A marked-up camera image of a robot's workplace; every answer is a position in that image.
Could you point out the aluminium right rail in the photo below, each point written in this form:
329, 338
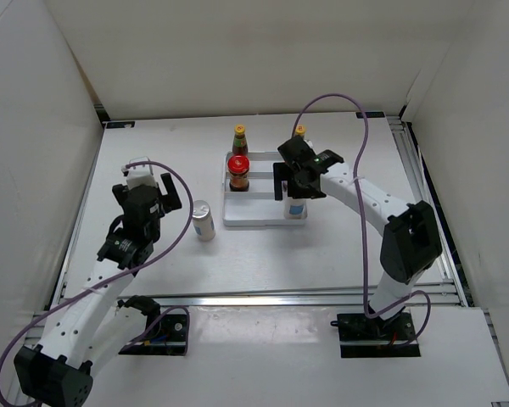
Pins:
449, 263

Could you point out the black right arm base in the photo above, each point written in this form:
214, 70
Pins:
363, 338

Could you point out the aluminium rail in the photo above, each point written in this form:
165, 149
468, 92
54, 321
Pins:
449, 263
348, 297

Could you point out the red-lid sauce jar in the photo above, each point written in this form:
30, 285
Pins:
238, 169

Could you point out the black corner bracket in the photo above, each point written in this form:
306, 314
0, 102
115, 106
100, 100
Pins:
370, 115
120, 125

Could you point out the tall sauce bottle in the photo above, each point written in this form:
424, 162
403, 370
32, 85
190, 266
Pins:
300, 130
239, 142

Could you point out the aluminium front rail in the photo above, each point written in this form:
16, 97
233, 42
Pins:
348, 297

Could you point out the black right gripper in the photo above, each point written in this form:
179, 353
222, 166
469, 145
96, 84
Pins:
282, 172

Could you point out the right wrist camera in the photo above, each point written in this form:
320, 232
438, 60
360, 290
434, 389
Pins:
295, 151

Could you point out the white tiered organizer tray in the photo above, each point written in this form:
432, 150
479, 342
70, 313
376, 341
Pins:
257, 206

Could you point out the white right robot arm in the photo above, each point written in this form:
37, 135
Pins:
409, 231

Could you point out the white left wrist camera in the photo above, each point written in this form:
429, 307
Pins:
139, 174

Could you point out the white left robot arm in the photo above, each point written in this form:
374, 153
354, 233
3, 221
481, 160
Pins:
96, 325

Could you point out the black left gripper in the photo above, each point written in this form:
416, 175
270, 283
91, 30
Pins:
169, 201

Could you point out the right black corner bracket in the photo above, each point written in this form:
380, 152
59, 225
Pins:
370, 115

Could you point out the left black corner bracket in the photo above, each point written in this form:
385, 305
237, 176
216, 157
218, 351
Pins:
120, 125

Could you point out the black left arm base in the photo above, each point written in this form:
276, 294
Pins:
169, 337

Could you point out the white shaker bottle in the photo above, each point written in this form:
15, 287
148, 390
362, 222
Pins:
294, 209
202, 221

